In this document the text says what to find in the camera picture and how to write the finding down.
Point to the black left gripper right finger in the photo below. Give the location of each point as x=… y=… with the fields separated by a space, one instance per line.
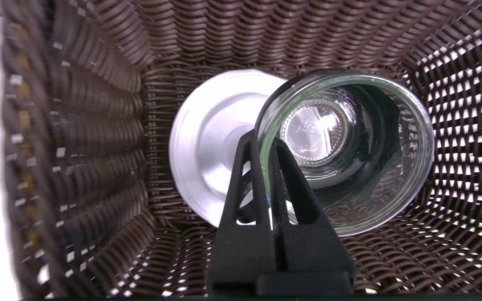
x=308 y=246

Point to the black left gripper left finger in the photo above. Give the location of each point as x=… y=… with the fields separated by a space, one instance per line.
x=245 y=251

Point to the dark brown wicker basket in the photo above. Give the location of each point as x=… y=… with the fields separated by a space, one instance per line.
x=78 y=146

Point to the glass cup with black holder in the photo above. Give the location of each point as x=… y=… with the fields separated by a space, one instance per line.
x=370 y=167

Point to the white plastic tape spool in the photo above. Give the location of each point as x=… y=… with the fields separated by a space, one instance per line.
x=207 y=138

